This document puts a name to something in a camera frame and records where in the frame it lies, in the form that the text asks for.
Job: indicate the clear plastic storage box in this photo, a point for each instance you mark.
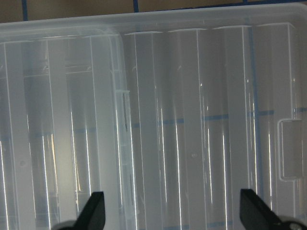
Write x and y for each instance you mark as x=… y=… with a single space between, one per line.
x=65 y=128

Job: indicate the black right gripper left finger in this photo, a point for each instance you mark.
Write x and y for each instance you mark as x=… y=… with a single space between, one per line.
x=93 y=215

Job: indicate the clear plastic box lid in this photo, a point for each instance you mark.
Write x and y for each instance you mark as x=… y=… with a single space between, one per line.
x=218 y=103

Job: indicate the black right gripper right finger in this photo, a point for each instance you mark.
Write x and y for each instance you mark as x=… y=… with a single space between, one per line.
x=256 y=215

